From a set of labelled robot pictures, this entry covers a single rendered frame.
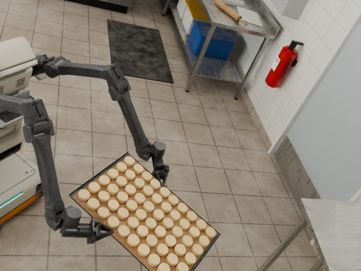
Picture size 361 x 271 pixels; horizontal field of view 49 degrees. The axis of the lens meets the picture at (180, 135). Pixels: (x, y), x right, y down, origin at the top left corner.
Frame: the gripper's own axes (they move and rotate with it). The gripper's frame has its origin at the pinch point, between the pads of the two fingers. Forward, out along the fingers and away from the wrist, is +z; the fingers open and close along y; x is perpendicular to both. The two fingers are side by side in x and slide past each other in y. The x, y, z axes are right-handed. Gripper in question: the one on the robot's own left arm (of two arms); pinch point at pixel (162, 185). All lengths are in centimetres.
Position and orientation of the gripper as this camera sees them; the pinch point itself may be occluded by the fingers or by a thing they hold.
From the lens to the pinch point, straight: 192.8
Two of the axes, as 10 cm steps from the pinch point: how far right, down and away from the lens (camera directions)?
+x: -9.1, -1.4, -4.0
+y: -3.8, 6.7, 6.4
